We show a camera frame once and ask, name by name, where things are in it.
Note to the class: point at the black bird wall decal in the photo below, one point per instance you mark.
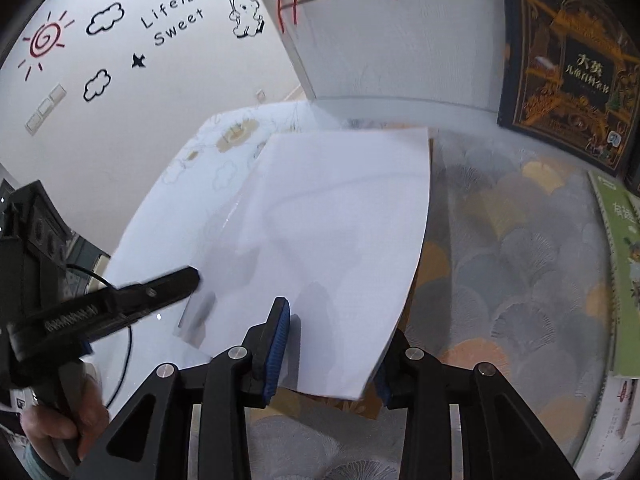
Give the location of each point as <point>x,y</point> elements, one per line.
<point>138,61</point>

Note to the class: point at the dark ornate encyclopedia book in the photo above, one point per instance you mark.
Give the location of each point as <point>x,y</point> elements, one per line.
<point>575,60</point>

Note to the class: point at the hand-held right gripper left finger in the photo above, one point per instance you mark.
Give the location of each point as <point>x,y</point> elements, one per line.
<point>277,350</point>

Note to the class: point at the bright green book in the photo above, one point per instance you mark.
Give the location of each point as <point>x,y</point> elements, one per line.
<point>622,270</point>

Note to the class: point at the white thin book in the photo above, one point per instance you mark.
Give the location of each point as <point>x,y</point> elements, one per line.
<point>617,420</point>

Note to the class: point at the black lettering wall decal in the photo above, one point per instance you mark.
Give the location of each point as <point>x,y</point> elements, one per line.
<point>175,22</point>

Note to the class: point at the white wall socket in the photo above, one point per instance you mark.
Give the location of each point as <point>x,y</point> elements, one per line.
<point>260,95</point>

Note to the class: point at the person's left hand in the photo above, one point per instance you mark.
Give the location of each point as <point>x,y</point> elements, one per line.
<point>92,410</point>

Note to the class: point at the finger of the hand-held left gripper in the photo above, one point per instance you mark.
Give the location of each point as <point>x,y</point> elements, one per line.
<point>160,290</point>

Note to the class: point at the white wall switch panel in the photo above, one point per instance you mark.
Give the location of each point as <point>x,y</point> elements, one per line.
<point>46,109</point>

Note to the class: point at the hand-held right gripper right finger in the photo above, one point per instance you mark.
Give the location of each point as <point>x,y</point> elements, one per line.
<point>384,385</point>

